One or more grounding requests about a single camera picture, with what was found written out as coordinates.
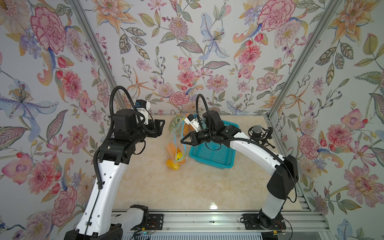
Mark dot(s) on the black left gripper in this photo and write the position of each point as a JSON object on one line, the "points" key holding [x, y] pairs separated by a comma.
{"points": [[154, 127]]}

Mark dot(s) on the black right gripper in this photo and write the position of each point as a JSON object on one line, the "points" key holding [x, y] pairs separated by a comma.
{"points": [[195, 138]]}

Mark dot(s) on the clear zip-top bag blue zipper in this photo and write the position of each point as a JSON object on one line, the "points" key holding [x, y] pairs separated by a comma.
{"points": [[176, 139]]}

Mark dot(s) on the yellow mango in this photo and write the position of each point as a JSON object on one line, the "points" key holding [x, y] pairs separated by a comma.
{"points": [[179, 156]]}

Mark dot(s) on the clear zip-top bag green print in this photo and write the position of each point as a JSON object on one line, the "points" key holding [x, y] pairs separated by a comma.
{"points": [[178, 125]]}

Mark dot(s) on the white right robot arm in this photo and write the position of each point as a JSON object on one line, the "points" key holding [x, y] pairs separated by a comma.
{"points": [[283, 170]]}

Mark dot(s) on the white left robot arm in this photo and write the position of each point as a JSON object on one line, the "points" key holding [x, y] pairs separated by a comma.
{"points": [[110, 162]]}

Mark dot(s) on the teal plastic basket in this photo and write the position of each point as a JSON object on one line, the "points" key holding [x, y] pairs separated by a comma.
{"points": [[214, 155]]}

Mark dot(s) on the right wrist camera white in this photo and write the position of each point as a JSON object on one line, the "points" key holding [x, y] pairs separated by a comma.
{"points": [[193, 123]]}

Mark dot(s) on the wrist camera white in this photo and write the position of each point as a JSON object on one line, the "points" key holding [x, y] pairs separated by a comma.
{"points": [[144, 109], [193, 123]]}

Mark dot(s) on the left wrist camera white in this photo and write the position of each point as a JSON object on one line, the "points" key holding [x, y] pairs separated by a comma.
{"points": [[144, 109]]}

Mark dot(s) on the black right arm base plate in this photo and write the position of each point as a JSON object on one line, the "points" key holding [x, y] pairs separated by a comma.
{"points": [[255, 222]]}

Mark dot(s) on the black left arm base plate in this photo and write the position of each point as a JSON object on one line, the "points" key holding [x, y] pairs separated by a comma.
{"points": [[153, 223]]}

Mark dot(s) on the aluminium corner post left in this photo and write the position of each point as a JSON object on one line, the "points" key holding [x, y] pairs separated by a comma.
{"points": [[93, 41]]}

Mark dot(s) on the aluminium corner post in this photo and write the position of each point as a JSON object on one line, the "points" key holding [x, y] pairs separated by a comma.
{"points": [[321, 26], [93, 41]]}

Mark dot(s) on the aluminium front rail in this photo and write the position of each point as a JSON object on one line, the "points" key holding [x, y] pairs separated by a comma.
{"points": [[292, 222]]}

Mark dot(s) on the aluminium corner post right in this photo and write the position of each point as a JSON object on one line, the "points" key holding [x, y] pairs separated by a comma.
{"points": [[321, 26]]}

